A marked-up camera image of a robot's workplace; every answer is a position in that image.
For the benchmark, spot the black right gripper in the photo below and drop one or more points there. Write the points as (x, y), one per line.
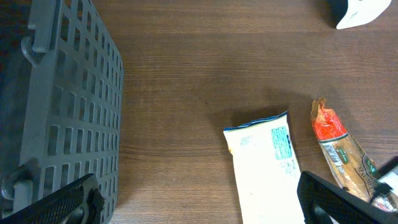
(387, 183)

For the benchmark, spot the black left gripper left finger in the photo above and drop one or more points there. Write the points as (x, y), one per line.
(78, 202)

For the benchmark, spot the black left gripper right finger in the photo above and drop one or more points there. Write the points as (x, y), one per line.
(323, 202)

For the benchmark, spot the San Remo spaghetti pack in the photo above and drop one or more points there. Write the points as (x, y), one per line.
(349, 163)

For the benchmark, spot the large cream wipes bag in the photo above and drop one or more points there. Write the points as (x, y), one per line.
(266, 170)

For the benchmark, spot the white barcode scanner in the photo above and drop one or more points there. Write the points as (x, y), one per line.
(353, 13)

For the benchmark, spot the grey plastic mesh basket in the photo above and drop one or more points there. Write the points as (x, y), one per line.
(61, 94)

